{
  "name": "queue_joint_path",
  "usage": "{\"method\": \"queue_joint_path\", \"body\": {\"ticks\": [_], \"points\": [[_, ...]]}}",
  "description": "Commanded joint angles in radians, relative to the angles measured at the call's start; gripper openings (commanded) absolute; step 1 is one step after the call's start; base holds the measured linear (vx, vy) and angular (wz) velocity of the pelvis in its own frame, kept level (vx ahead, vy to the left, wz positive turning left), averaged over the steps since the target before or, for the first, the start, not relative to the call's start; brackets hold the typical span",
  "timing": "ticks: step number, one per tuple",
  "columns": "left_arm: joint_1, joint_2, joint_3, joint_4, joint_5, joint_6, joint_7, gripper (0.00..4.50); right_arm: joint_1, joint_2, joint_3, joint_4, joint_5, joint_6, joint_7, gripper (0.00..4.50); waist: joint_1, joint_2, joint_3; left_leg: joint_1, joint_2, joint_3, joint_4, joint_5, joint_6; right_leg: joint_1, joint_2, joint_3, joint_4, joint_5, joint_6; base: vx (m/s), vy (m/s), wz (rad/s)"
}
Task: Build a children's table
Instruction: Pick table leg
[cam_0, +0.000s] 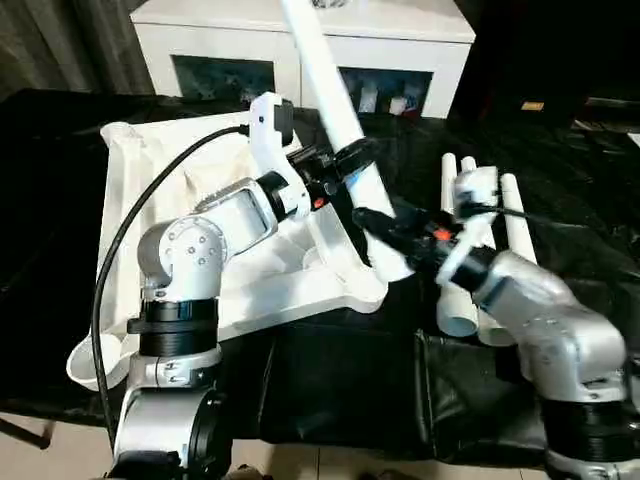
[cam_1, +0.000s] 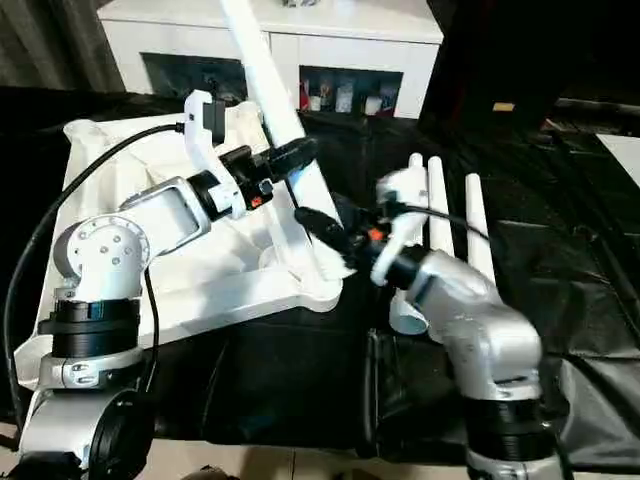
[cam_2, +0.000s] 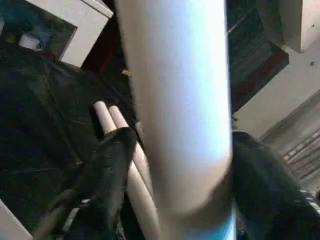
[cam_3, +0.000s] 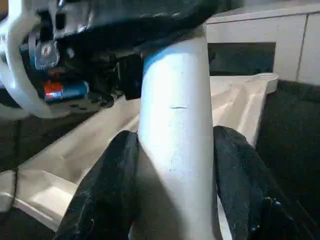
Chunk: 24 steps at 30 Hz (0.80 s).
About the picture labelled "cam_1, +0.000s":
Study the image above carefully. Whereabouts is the white plastic table leg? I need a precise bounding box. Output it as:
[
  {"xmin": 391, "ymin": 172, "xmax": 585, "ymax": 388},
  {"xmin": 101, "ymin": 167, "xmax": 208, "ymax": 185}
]
[
  {"xmin": 218, "ymin": 0, "xmax": 346, "ymax": 286},
  {"xmin": 464, "ymin": 173, "xmax": 497, "ymax": 281},
  {"xmin": 427, "ymin": 156, "xmax": 456, "ymax": 254},
  {"xmin": 388, "ymin": 153, "xmax": 432, "ymax": 335}
]

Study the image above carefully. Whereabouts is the white plastic table top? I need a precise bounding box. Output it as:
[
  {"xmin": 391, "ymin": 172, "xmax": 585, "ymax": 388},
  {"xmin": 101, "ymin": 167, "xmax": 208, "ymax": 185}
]
[{"xmin": 13, "ymin": 102, "xmax": 346, "ymax": 391}]

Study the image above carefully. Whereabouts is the white cabinet with glass doors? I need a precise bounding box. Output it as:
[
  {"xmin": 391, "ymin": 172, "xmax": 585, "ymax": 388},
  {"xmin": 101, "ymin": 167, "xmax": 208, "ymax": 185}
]
[{"xmin": 97, "ymin": 0, "xmax": 444, "ymax": 121}]

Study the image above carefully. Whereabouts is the black mat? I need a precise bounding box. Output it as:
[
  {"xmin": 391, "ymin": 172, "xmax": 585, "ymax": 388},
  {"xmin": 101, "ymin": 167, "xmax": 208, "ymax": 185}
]
[{"xmin": 0, "ymin": 84, "xmax": 640, "ymax": 474}]

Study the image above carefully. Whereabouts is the grey curtain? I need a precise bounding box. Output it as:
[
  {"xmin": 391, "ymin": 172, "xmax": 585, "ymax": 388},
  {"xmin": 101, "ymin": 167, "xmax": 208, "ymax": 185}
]
[{"xmin": 0, "ymin": 0, "xmax": 126, "ymax": 94}]

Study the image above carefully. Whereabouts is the black cabinet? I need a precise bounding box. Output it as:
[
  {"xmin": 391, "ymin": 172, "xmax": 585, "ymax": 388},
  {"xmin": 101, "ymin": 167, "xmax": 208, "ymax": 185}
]
[{"xmin": 419, "ymin": 0, "xmax": 640, "ymax": 131}]

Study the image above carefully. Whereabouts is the white flat board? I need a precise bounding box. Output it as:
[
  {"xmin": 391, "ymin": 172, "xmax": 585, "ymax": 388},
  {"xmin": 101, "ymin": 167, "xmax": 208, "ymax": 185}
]
[{"xmin": 597, "ymin": 132, "xmax": 640, "ymax": 176}]

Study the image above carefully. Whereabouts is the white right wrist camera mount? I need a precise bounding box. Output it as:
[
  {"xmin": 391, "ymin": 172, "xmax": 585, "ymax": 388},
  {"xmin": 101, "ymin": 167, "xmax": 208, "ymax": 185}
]
[{"xmin": 369, "ymin": 167, "xmax": 434, "ymax": 286}]

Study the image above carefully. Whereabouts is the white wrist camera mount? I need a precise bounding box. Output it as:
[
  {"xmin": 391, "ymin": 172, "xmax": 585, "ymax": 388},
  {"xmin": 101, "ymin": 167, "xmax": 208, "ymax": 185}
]
[
  {"xmin": 369, "ymin": 167, "xmax": 434, "ymax": 286},
  {"xmin": 182, "ymin": 88, "xmax": 249, "ymax": 221}
]

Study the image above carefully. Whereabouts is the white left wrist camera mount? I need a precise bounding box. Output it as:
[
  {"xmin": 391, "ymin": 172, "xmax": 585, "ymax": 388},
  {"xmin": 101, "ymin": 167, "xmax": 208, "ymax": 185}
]
[{"xmin": 182, "ymin": 88, "xmax": 249, "ymax": 221}]

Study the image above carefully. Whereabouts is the black left wrist camera cable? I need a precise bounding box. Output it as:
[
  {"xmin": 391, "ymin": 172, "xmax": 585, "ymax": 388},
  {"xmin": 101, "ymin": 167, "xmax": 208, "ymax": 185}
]
[{"xmin": 3, "ymin": 122, "xmax": 184, "ymax": 431}]

